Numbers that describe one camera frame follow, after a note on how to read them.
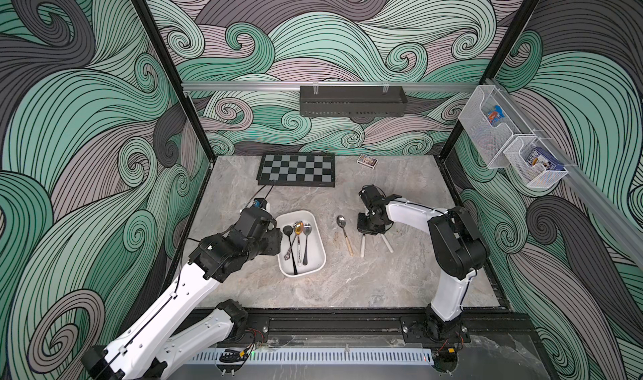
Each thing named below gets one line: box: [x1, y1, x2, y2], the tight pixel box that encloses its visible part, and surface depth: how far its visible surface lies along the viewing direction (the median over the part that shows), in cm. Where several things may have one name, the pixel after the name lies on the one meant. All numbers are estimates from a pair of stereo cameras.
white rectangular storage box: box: [275, 209, 327, 278], surface depth 92 cm
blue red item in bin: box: [487, 104, 505, 125], surface depth 85 cm
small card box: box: [356, 154, 380, 170], surface depth 120 cm
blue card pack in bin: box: [525, 146, 565, 171], surface depth 67 cm
